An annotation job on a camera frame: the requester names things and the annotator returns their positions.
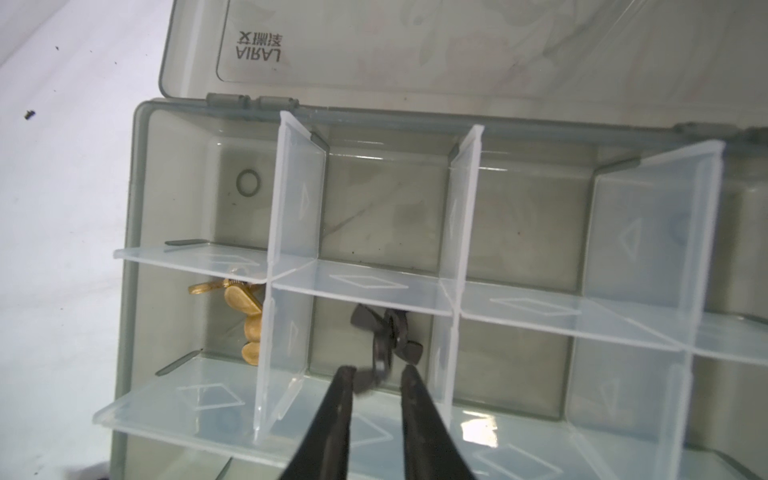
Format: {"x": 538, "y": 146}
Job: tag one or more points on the brass wing nut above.
{"x": 242, "y": 297}

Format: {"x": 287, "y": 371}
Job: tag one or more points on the grey plastic organizer box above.
{"x": 568, "y": 199}

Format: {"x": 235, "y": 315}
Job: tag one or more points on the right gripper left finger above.
{"x": 324, "y": 451}

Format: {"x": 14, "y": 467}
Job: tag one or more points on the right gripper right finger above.
{"x": 429, "y": 451}

